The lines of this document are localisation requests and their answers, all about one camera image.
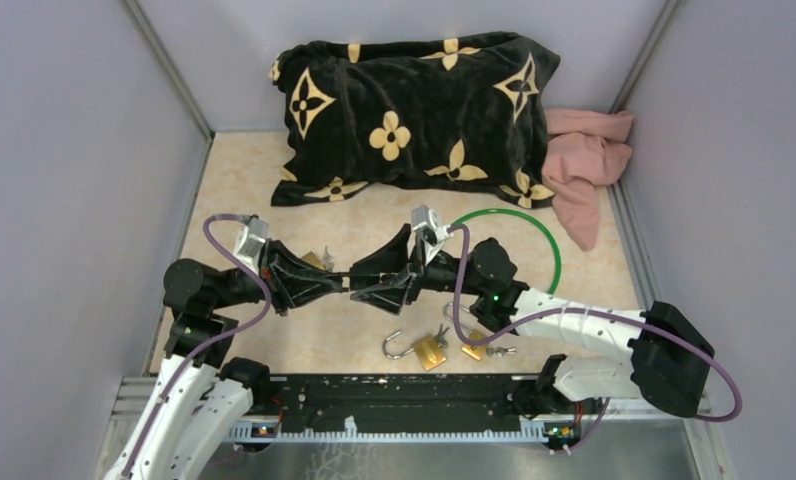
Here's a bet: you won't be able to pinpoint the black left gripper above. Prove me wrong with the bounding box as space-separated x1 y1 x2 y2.
210 236 343 314

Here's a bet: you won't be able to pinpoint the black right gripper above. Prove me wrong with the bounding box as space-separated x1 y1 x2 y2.
351 225 485 314

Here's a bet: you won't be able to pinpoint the brass padlock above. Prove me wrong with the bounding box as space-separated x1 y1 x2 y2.
442 302 488 361
381 330 447 372
301 251 326 271

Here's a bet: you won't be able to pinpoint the silver padlock keys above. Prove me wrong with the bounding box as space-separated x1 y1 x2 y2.
321 247 335 272

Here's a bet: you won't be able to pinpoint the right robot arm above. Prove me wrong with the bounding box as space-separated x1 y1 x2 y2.
350 225 715 418

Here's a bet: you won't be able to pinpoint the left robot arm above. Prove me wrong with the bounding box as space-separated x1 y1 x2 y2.
104 238 344 479

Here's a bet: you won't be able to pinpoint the keys of left padlock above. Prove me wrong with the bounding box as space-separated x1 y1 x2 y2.
434 324 450 350

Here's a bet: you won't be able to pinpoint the keys of padlock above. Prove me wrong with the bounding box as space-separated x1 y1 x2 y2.
434 324 450 350
485 346 517 358

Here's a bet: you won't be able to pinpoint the keys of right padlock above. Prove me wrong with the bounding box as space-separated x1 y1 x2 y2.
485 346 517 358

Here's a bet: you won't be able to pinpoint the black floral plush blanket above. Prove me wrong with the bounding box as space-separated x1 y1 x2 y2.
269 31 560 210

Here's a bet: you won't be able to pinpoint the pink cloth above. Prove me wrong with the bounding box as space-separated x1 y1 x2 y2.
541 109 635 251

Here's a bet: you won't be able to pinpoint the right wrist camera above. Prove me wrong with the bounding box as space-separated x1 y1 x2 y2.
411 205 451 265

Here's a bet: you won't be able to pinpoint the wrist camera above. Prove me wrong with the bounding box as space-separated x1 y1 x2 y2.
411 205 451 265
233 215 269 263

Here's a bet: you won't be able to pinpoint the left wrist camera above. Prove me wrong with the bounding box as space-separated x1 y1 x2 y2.
233 215 269 263

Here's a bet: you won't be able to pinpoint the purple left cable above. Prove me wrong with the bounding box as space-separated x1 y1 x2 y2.
119 213 275 480

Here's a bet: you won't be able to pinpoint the purple cable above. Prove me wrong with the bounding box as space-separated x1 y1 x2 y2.
448 223 744 423
119 213 275 480

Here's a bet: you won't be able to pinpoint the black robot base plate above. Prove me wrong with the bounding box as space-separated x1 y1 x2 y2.
225 371 606 449

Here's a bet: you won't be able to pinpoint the green cable lock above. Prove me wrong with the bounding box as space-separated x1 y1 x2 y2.
450 207 564 296

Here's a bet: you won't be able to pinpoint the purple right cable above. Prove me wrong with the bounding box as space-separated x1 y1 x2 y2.
448 223 744 423

